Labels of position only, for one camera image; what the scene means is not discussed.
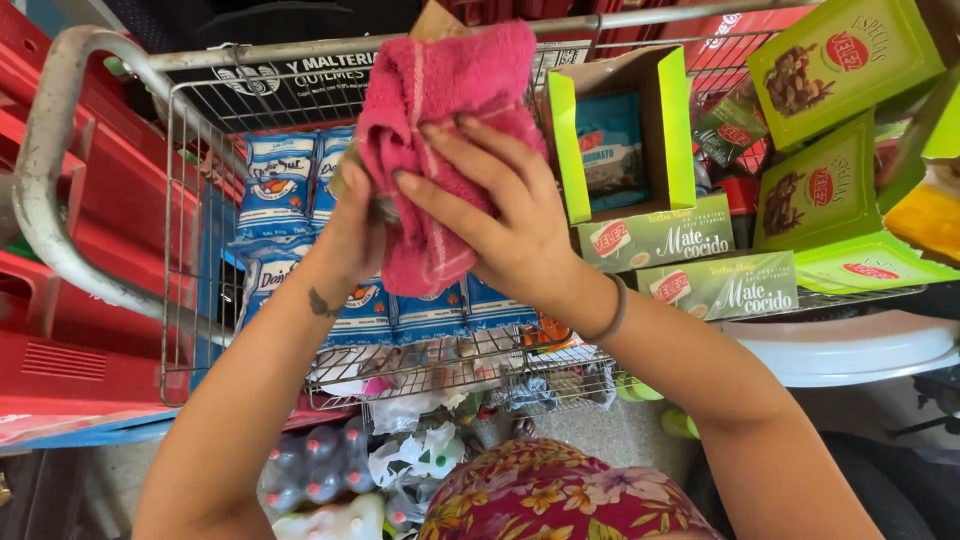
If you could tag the person's left hand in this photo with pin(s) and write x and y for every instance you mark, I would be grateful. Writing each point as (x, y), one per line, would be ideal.
(352, 240)

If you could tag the person's right hand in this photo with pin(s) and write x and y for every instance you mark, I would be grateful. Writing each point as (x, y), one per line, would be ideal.
(517, 232)

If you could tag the pink towel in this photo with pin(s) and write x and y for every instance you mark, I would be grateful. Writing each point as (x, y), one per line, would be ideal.
(442, 82)

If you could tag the brown packet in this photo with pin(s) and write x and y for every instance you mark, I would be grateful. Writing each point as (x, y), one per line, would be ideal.
(435, 22)

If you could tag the pile of blue white packets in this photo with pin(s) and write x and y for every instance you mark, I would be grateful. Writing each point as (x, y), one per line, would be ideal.
(277, 187)

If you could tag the blue packet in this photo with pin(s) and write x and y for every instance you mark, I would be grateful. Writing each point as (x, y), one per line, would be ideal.
(611, 150)

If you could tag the brown wrist band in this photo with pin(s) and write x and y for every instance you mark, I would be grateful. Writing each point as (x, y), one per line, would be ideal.
(613, 315)

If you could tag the green tea box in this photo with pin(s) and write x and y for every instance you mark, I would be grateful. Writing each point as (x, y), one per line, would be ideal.
(724, 289)
(660, 238)

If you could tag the heap of assorted small goods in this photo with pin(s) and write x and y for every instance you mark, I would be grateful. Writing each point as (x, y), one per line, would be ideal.
(450, 367)

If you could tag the black printed crate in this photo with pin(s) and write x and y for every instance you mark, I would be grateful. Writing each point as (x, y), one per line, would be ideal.
(330, 79)

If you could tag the open green display carton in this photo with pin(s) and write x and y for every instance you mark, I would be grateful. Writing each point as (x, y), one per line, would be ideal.
(667, 127)

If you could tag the yellow green bottle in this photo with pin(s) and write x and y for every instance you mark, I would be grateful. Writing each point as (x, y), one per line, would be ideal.
(679, 424)
(637, 390)

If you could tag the white plastic bags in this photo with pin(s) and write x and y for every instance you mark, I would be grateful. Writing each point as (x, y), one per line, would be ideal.
(416, 454)

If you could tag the pack of red-capped bottles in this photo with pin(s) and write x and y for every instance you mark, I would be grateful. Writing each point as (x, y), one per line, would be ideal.
(319, 465)

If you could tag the small dark green packet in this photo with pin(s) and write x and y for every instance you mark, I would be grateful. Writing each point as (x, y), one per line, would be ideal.
(731, 131)

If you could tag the red floral dress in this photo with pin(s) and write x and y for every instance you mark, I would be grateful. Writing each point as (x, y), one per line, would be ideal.
(555, 495)

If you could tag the stack of red crates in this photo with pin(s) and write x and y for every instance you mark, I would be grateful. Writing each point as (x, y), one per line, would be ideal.
(97, 330)

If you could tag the red crates with white print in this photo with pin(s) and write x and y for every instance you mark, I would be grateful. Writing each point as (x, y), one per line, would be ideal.
(720, 37)

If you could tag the white plastic bottle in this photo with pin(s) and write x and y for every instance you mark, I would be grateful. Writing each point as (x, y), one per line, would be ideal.
(337, 521)

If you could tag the bright green spice carton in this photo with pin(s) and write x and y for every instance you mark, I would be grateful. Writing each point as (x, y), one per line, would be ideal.
(844, 67)
(926, 131)
(862, 268)
(817, 187)

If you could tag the yellow packet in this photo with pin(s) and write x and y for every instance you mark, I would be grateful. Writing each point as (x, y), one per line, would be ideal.
(926, 214)

